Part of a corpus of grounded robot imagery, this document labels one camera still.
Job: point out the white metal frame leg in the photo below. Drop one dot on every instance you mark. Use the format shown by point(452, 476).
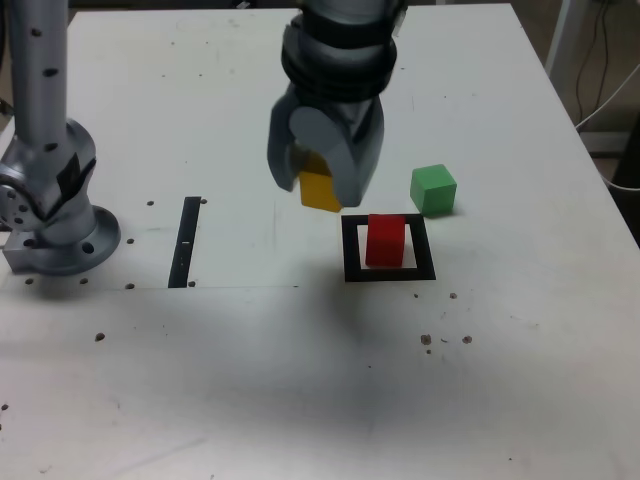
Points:
point(559, 40)

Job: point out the black tape strip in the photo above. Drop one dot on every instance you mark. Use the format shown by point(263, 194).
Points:
point(185, 240)

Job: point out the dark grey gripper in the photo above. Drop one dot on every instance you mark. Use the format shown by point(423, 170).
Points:
point(345, 115)

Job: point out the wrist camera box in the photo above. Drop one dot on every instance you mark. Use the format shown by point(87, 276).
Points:
point(399, 27)

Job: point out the green cube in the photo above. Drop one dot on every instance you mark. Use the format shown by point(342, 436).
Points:
point(432, 192)

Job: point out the black furniture piece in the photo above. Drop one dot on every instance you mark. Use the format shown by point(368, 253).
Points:
point(631, 165)

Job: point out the black tape square outline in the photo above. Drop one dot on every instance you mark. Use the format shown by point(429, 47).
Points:
point(350, 250)

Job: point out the red cube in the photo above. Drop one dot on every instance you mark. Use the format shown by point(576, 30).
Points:
point(385, 245)

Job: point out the yellow cube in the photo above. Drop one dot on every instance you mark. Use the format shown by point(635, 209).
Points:
point(317, 192)

